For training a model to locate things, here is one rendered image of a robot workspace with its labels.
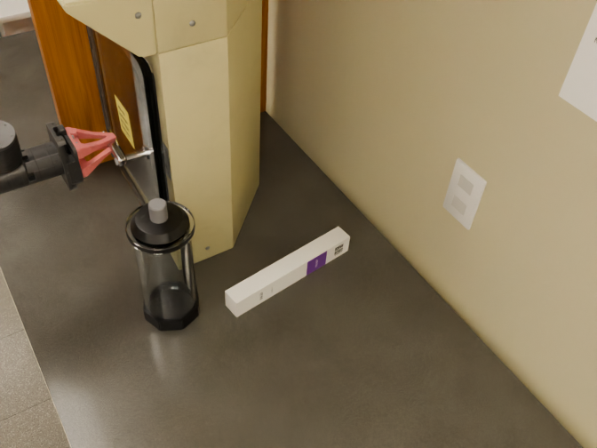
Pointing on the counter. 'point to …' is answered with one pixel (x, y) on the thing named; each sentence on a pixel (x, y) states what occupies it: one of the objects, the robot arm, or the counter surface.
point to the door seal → (156, 126)
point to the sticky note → (124, 121)
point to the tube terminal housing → (210, 111)
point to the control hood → (118, 21)
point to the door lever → (126, 155)
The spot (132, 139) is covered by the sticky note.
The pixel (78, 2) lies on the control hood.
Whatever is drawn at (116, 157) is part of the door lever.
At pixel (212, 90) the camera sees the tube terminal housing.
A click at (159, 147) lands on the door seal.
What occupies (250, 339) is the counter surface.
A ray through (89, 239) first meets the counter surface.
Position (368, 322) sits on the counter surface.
